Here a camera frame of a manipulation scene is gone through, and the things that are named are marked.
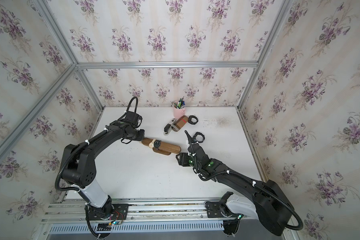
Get beige watch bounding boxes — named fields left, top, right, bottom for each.
left=149, top=139, right=156, bottom=149

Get black analog watch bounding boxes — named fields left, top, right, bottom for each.
left=154, top=140, right=162, bottom=149

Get wooden watch stand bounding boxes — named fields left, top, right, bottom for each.
left=141, top=138, right=182, bottom=156

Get black sport watch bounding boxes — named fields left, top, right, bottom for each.
left=191, top=132, right=206, bottom=144
left=188, top=115, right=199, bottom=125

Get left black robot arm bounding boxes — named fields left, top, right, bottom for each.
left=55, top=97, right=145, bottom=215

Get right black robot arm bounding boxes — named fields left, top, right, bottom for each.
left=177, top=131, right=304, bottom=236

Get black and beige stapler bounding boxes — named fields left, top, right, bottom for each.
left=164, top=118, right=177, bottom=136

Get pink pen bucket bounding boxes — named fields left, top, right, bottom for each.
left=173, top=107, right=186, bottom=119

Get pens in bucket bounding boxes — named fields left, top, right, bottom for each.
left=172, top=98, right=186, bottom=109

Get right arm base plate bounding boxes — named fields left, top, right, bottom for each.
left=205, top=201, right=246, bottom=219

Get aluminium mounting rail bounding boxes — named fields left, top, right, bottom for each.
left=41, top=198, right=256, bottom=236

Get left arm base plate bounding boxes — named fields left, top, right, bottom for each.
left=86, top=204, right=129, bottom=221

